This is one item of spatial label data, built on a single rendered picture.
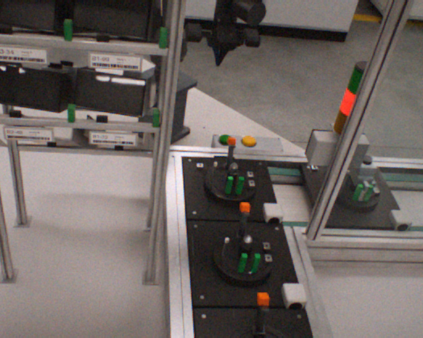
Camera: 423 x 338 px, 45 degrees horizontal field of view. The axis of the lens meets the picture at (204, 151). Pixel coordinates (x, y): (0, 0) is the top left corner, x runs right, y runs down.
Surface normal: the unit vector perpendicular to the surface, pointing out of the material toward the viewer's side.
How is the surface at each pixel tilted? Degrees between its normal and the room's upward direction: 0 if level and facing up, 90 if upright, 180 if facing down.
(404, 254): 90
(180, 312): 0
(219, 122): 0
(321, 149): 90
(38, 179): 0
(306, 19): 90
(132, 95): 65
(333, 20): 90
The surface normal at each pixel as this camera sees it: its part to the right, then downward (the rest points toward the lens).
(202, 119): 0.13, -0.78
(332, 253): 0.08, 0.63
